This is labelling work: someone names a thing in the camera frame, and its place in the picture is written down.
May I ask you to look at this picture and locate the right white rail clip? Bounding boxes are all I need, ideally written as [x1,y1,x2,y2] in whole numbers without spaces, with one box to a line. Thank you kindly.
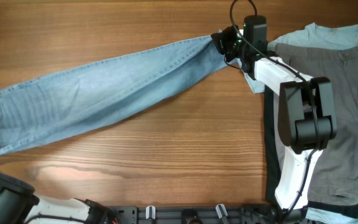
[215,203,228,219]

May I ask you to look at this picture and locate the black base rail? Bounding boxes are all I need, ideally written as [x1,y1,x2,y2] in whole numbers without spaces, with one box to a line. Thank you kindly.
[110,204,278,224]

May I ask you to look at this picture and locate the grey shorts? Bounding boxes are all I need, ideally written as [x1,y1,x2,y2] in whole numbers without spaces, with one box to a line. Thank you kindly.
[275,44,358,205]

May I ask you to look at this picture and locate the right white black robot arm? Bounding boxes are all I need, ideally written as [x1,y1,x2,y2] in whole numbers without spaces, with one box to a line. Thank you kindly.
[211,14,337,222]

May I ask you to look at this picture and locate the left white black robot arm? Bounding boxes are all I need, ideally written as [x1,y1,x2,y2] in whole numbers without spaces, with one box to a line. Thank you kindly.
[0,173,119,224]

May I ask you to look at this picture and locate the white rail clip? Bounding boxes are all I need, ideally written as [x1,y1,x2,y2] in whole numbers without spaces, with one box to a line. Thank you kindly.
[215,203,228,219]
[145,205,156,220]

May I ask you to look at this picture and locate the light blue t-shirt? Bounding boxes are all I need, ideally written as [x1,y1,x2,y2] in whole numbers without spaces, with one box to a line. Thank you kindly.
[237,22,358,224]

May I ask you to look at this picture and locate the left white rail clip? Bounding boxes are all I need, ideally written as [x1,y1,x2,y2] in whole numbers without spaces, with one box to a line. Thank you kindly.
[145,205,156,220]

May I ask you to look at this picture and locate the black garment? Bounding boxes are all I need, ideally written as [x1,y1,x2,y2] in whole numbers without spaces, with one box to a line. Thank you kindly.
[264,86,358,218]

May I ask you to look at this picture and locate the light blue denim jeans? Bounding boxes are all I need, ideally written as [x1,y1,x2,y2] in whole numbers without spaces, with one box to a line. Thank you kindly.
[0,36,226,156]

